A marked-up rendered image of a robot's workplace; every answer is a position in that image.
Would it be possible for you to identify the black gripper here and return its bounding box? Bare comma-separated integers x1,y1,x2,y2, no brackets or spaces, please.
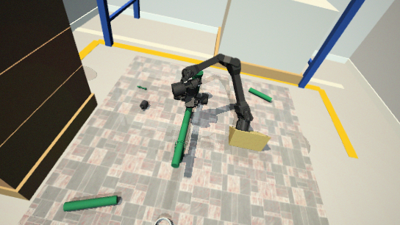
174,91,209,104

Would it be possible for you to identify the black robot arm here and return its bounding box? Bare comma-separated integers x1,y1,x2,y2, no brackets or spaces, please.
171,53,254,132

